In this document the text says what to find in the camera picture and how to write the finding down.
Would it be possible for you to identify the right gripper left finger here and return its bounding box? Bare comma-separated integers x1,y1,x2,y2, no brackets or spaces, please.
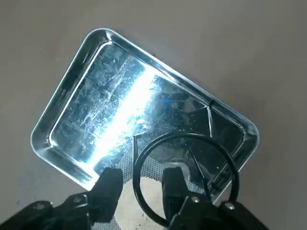
0,167,123,230

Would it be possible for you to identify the black ring tripod stand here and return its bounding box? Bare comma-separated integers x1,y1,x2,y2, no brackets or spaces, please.
131,100,240,227

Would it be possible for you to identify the steel tray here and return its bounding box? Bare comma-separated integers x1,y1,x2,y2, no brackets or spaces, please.
30,28,260,204

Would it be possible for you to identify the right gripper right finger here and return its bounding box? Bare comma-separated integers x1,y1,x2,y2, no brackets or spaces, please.
162,167,275,230

